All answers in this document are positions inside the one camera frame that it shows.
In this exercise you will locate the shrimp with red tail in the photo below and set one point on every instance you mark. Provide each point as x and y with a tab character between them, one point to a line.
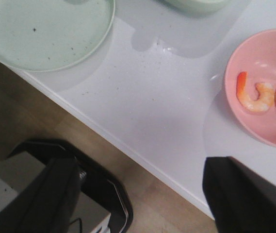
256	97

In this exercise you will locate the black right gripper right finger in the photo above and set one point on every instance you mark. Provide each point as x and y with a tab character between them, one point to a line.
240	200

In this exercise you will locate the green breakfast maker base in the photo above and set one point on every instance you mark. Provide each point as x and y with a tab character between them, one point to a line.
198	6

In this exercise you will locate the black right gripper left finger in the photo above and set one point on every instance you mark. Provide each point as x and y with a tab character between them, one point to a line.
48	202

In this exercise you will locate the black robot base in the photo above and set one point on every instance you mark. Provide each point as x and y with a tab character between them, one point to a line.
103	205

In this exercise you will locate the light green plate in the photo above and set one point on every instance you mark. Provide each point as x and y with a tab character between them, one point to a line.
50	35

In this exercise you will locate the pink bowl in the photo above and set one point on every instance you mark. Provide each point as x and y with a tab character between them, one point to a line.
256	56

